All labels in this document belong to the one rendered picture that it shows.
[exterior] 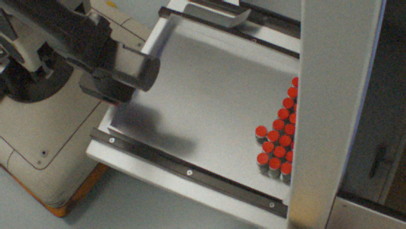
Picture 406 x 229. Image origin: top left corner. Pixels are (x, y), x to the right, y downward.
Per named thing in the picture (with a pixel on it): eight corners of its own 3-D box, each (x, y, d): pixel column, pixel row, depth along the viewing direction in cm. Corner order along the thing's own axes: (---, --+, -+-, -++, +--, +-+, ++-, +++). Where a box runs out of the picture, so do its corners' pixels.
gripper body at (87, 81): (127, 108, 120) (119, 88, 113) (79, 88, 122) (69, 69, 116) (145, 77, 122) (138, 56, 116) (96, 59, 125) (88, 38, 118)
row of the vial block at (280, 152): (315, 95, 128) (316, 83, 124) (277, 180, 122) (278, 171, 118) (304, 90, 129) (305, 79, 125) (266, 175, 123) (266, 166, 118)
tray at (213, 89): (335, 82, 129) (336, 74, 126) (281, 206, 120) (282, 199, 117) (173, 22, 138) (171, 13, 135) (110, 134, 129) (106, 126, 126)
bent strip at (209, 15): (252, 25, 136) (251, 9, 131) (246, 37, 135) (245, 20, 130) (188, 3, 140) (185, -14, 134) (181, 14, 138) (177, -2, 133)
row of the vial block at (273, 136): (304, 90, 129) (304, 79, 125) (265, 175, 123) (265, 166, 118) (293, 86, 129) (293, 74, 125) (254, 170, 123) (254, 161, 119)
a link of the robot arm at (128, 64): (85, 9, 105) (61, 59, 105) (148, 31, 103) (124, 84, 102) (109, 31, 117) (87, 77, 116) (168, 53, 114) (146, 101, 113)
